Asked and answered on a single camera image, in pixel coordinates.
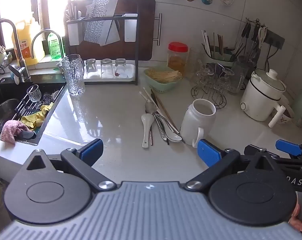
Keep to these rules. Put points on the black kitchen sink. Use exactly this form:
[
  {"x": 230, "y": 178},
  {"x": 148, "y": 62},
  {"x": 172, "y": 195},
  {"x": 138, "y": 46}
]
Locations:
[{"x": 6, "y": 90}]

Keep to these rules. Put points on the yellow cloth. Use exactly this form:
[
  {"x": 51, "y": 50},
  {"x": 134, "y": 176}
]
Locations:
[{"x": 37, "y": 116}]

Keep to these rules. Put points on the floral ceramic bowl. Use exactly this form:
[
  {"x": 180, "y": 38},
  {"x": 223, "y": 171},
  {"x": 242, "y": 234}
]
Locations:
[{"x": 287, "y": 117}]

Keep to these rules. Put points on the wooden chopstick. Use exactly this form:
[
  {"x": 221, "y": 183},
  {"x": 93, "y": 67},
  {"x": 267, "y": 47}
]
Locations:
[{"x": 166, "y": 113}]

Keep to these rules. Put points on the upturned clear glass cup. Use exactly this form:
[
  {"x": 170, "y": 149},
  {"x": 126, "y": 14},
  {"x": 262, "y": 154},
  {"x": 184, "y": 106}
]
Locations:
[{"x": 211, "y": 71}]

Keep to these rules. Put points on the patterned glass cutting board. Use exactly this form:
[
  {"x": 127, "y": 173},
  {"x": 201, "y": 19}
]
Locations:
[{"x": 99, "y": 20}]

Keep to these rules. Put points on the white tag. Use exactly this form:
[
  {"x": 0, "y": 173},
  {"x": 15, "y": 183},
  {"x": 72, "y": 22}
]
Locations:
[{"x": 227, "y": 1}]

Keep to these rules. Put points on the black wall socket strip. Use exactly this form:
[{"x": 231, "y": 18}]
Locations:
[{"x": 275, "y": 40}]

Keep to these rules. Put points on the small metal spoon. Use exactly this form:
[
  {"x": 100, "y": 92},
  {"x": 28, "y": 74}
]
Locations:
[{"x": 169, "y": 126}]

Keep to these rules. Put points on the green utensil caddy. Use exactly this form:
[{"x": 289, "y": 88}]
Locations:
[{"x": 219, "y": 57}]

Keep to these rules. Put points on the large metal spoon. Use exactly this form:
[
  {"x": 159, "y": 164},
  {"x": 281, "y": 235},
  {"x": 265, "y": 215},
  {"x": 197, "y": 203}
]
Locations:
[{"x": 150, "y": 107}]

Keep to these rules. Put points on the upturned glasses on tray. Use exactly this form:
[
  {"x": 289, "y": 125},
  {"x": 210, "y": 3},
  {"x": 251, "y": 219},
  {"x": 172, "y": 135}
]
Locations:
[{"x": 129, "y": 71}]

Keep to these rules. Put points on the dark wooden cutting board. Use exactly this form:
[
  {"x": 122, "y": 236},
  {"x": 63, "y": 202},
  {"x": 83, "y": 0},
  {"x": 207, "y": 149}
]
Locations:
[{"x": 146, "y": 30}]

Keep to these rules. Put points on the green plastic bottle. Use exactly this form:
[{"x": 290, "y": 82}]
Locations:
[{"x": 55, "y": 46}]

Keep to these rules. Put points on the steel scrubber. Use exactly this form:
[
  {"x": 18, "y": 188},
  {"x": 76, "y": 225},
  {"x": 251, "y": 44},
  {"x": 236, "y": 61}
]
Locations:
[{"x": 48, "y": 97}]

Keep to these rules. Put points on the red-lidded plastic jar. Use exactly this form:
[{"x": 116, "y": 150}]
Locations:
[{"x": 178, "y": 57}]

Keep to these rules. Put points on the short steel faucet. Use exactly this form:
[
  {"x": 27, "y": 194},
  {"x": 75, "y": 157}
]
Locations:
[{"x": 34, "y": 43}]

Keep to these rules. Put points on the wall hook rail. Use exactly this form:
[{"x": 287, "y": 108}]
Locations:
[{"x": 255, "y": 21}]

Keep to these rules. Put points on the black sink rack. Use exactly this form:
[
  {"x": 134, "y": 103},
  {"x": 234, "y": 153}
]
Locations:
[{"x": 23, "y": 105}]

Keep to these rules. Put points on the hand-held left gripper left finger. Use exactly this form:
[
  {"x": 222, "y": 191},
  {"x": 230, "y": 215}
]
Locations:
[{"x": 92, "y": 150}]

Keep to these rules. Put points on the green plastic basket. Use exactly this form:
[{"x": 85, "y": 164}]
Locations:
[{"x": 163, "y": 86}]

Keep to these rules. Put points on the white ceramic mug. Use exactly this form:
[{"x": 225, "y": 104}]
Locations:
[{"x": 194, "y": 122}]

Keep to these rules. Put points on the small cut glass cup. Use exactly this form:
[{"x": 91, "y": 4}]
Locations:
[{"x": 33, "y": 93}]

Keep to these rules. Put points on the dried noodle bundle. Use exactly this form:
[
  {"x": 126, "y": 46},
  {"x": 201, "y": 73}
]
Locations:
[{"x": 163, "y": 76}]

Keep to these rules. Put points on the white electric cooking pot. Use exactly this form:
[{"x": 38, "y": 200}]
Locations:
[{"x": 260, "y": 100}]

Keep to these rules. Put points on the pink cloth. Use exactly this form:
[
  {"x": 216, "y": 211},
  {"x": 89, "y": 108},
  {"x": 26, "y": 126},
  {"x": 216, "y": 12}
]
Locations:
[{"x": 12, "y": 128}]

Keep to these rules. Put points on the black metal dish rack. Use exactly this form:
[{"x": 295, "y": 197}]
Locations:
[{"x": 136, "y": 55}]

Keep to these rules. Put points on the textured glass mug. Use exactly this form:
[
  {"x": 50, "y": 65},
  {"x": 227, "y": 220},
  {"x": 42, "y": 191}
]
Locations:
[{"x": 241, "y": 77}]

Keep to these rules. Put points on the black-rimmed white ceramic spoon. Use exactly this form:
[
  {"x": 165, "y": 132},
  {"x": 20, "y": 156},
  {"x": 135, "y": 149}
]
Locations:
[{"x": 175, "y": 138}]

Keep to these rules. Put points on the textured glass pitcher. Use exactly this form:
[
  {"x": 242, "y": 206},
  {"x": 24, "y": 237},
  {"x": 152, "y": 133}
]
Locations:
[{"x": 73, "y": 77}]

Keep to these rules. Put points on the white chopstick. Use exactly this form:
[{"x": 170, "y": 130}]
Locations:
[
  {"x": 147, "y": 99},
  {"x": 151, "y": 97}
]

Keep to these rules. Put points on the upturned drinking glass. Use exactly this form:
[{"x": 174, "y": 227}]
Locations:
[
  {"x": 106, "y": 67},
  {"x": 91, "y": 67},
  {"x": 120, "y": 66}
]

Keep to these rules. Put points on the tall steel faucet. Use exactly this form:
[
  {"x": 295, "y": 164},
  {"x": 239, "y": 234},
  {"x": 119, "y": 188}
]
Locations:
[{"x": 19, "y": 52}]

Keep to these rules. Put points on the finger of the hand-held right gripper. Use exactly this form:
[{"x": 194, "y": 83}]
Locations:
[
  {"x": 288, "y": 147},
  {"x": 250, "y": 148}
]

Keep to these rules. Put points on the set of hanging kitchen utensils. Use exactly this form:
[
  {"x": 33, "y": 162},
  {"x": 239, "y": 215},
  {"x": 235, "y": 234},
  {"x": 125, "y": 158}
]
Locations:
[{"x": 247, "y": 33}]

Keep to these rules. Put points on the yellow oil jug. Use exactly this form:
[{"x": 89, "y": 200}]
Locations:
[{"x": 28, "y": 42}]

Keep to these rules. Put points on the person's right hand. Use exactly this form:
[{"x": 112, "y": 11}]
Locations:
[{"x": 300, "y": 223}]

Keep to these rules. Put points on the steel pot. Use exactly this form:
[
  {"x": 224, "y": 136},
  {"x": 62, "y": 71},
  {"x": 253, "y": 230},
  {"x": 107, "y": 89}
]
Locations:
[{"x": 3, "y": 112}]

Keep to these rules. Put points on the white rack holder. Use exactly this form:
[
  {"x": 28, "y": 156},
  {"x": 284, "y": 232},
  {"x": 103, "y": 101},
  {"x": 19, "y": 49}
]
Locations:
[
  {"x": 74, "y": 33},
  {"x": 130, "y": 28}
]

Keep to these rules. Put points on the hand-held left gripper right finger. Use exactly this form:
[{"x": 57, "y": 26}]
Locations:
[{"x": 208, "y": 153}]

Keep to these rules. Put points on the plain white ceramic spoon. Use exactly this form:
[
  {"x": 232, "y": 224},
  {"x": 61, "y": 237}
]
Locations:
[{"x": 146, "y": 122}]

